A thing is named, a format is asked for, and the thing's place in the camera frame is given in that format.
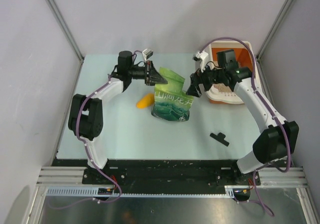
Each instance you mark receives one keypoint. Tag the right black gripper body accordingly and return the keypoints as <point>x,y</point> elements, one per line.
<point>208,77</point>

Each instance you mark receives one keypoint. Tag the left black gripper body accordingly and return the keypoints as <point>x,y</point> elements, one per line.
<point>140,73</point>

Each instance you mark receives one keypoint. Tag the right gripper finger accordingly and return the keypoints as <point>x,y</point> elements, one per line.
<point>194,80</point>
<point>194,90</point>

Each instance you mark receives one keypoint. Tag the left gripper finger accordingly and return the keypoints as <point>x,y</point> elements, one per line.
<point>153,80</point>
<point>153,70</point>

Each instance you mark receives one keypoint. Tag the orange plastic scoop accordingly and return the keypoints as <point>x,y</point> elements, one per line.
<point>147,101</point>

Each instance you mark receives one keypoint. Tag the green litter bag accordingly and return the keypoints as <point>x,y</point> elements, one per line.
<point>170,101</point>

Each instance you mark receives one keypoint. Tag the black bag clip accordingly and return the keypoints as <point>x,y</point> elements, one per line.
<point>220,137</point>

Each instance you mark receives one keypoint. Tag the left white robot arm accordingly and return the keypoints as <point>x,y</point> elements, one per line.
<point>86,119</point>

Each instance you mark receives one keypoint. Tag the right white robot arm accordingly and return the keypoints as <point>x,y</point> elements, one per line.
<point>277,137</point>

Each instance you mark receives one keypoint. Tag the white orange litter box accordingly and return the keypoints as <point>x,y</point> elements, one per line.
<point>219,93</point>

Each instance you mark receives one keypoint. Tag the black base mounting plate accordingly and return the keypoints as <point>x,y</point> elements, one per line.
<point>130,172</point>

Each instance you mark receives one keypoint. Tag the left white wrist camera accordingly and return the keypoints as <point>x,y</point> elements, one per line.
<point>147,53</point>

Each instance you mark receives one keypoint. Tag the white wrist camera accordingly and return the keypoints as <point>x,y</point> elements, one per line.
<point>147,53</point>
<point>202,58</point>

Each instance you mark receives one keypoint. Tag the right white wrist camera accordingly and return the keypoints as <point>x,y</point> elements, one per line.
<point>202,58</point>

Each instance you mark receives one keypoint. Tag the grey slotted cable duct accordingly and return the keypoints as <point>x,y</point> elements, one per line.
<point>103,192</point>

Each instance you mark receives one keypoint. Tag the aluminium extrusion rail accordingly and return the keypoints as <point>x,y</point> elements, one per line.
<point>62,176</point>

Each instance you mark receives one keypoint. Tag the right aluminium frame post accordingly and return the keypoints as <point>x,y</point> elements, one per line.
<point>284,10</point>

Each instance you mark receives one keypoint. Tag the aluminium frame post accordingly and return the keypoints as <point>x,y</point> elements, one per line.
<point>284,10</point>
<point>57,14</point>

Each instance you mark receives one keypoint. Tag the left aluminium frame post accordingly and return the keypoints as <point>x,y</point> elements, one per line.
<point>57,14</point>

